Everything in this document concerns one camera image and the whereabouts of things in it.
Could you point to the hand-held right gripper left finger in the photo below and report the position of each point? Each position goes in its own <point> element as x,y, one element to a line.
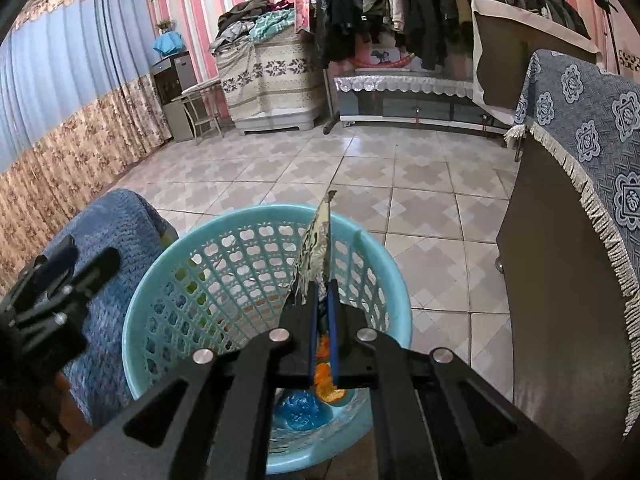
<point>315,350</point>

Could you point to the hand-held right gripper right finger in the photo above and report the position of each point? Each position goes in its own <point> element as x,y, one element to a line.
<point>334,350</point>

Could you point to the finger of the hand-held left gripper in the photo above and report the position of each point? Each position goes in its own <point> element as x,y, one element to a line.
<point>50,267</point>
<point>95,272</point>

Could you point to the printed foil wrapper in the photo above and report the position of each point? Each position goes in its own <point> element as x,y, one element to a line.
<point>315,245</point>

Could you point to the teal plastic mesh basket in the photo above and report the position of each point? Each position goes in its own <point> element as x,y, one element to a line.
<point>250,214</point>

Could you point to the blue knitted blanket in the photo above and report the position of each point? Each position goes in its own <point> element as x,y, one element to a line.
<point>115,230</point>

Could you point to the blue plastic bag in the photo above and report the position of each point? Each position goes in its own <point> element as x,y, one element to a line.
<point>300,410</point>

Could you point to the wooden table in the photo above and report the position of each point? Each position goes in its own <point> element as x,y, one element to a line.
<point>67,400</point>

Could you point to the grey water dispenser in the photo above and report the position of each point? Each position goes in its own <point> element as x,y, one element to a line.
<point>175,120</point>

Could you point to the blue and floral curtain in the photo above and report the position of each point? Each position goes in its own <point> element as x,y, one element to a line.
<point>65,60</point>

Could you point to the dark wooden cabinet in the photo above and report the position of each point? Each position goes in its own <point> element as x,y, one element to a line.
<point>550,285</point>

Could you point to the blue wrapped potted plant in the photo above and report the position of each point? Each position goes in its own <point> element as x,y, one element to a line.
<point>167,45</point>

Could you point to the metal clothes rack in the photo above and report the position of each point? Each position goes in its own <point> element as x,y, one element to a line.
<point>329,110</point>

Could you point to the dark television stand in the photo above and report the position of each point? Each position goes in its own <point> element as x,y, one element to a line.
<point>400,110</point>

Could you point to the beige patterned cover cloth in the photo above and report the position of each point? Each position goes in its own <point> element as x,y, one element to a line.
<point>270,80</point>

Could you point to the white lace cloth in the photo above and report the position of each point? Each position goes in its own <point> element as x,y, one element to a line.
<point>400,84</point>

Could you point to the pile of clothes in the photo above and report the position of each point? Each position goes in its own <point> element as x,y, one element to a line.
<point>260,25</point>

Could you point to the pink printed box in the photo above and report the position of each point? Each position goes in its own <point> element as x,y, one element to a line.
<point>382,55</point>

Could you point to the pink hanging bag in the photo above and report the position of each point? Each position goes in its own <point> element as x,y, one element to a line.
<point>302,10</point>

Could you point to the blue floral fringed cloth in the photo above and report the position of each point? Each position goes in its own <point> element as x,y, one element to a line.
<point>590,120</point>

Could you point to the row of hanging clothes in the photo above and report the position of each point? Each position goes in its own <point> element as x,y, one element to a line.
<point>415,10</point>

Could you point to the black coat stand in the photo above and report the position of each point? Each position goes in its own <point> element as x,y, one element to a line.
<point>612,35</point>

